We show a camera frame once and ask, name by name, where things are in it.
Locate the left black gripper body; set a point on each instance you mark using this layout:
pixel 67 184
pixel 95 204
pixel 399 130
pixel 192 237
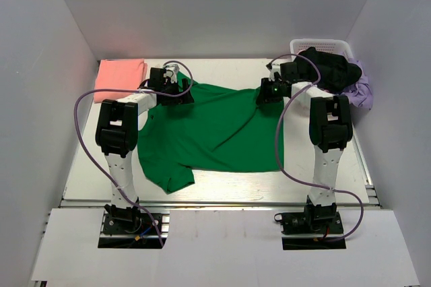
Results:
pixel 170 88

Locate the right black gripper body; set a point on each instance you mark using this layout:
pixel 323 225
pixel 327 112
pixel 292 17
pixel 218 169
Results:
pixel 273 91

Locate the green t shirt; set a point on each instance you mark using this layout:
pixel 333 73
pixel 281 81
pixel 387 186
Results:
pixel 223 130

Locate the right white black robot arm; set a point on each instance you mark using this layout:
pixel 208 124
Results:
pixel 330 129

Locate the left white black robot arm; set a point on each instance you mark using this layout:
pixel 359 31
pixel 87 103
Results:
pixel 117 128

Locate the folded pink t shirt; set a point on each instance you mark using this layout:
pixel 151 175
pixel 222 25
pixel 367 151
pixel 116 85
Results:
pixel 121 74

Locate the black garment in basket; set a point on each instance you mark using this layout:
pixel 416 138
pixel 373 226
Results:
pixel 336 72

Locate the white plastic laundry basket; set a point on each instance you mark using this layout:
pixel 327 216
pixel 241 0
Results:
pixel 338 47

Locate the lilac garment in basket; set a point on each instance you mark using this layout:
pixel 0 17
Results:
pixel 360 93

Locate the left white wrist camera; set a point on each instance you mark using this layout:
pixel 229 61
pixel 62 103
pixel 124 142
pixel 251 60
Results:
pixel 170 73

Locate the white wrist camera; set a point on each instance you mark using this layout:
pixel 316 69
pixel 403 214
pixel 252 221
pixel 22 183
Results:
pixel 170 73
pixel 274 73

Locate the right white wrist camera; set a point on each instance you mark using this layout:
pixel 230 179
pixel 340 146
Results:
pixel 274 73

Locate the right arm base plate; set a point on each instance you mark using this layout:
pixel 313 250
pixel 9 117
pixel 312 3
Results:
pixel 297 223

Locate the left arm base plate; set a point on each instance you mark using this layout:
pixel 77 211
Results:
pixel 130 220

